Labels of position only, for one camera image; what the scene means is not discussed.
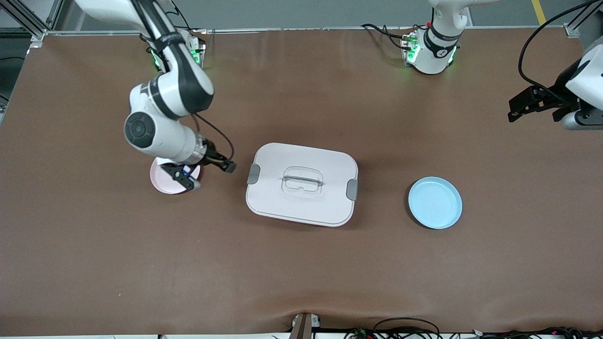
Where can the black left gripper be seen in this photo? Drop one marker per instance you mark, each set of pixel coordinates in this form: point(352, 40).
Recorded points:
point(554, 92)

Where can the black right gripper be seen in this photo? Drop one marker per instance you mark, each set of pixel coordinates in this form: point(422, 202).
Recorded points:
point(213, 158)

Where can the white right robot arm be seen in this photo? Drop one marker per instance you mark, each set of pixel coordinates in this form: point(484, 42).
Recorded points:
point(160, 136)

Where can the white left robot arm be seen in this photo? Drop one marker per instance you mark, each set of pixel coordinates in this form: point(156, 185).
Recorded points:
point(433, 56)

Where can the grey box latch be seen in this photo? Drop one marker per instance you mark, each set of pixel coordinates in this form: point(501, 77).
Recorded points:
point(352, 189)
point(253, 174)

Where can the white lidded storage box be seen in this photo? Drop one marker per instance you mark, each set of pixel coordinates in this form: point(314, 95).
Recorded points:
point(301, 207)

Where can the pink round plate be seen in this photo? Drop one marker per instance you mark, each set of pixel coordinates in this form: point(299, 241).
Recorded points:
point(162, 183)

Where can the light blue round plate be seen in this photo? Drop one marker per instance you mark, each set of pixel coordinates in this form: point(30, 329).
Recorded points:
point(435, 203)

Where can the aluminium frame post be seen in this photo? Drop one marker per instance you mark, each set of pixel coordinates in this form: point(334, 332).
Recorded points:
point(26, 19)
point(577, 23)

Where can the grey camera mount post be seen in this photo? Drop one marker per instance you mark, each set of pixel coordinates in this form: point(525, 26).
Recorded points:
point(302, 327)

